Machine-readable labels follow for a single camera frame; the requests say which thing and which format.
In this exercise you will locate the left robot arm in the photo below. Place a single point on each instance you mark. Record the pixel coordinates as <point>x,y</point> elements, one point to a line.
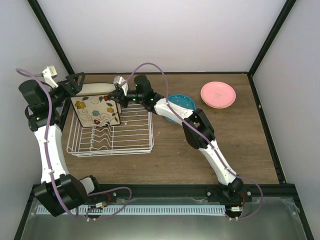
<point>59,191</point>

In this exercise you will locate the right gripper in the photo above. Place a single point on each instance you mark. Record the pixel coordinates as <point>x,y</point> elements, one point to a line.
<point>119,95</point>

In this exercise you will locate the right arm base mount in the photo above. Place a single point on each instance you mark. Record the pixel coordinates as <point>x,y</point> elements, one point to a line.
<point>223,195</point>

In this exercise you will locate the orange round plate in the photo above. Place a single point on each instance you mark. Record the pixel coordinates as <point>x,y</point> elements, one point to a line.
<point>230,101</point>

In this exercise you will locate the teal dotted plate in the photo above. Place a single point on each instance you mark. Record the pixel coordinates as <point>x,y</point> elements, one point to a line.
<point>178,101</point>

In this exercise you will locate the slotted cable duct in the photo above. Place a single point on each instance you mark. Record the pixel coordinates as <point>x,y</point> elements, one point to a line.
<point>199,210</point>

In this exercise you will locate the cream square plate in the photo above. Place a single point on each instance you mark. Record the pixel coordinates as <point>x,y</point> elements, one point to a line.
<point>97,88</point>

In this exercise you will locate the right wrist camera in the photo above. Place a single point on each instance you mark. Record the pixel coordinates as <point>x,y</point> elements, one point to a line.
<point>121,84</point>

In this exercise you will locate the pink round plate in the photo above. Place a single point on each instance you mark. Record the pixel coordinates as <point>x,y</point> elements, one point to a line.
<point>217,92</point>

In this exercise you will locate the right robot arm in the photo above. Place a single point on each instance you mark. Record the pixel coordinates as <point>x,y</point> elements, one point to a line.
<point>197,128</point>

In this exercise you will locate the black front frame rail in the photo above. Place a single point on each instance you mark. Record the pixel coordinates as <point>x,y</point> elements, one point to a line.
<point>198,190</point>

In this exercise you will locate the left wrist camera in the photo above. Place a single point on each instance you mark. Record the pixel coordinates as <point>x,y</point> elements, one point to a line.
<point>49,73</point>

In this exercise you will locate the white wire dish rack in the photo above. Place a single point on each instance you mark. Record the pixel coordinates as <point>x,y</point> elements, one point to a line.
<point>134,135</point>

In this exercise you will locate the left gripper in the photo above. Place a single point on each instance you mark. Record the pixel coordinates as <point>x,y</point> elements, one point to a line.
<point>71,79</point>

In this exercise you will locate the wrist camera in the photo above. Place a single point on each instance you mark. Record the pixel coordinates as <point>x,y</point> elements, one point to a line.
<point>49,73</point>
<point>121,84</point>

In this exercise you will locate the square floral plate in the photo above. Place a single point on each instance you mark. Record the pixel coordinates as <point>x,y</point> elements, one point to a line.
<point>100,121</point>

